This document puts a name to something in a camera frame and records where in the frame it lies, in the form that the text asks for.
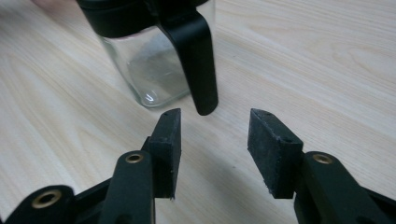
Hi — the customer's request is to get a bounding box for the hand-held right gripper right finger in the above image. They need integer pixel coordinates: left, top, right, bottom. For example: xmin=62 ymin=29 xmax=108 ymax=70
xmin=247 ymin=107 xmax=396 ymax=224

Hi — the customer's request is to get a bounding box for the glass jar with black lid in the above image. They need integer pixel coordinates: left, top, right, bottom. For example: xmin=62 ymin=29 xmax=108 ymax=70
xmin=76 ymin=0 xmax=219 ymax=117

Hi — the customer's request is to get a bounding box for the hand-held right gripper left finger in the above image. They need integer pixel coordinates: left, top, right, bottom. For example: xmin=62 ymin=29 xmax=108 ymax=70
xmin=99 ymin=107 xmax=182 ymax=224

